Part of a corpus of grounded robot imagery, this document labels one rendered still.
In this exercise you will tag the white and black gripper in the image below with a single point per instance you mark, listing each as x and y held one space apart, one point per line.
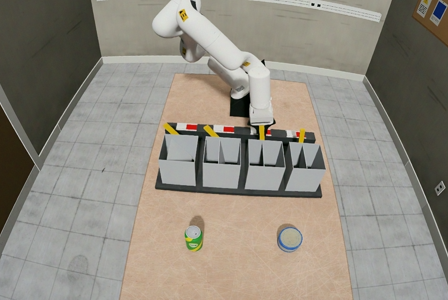
256 124

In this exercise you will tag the green drink can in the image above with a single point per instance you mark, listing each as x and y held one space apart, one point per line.
194 238

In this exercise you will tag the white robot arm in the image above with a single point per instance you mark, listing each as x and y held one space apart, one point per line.
198 36

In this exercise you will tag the round tin with blue-rimmed lid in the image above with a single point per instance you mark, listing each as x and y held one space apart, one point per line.
289 239

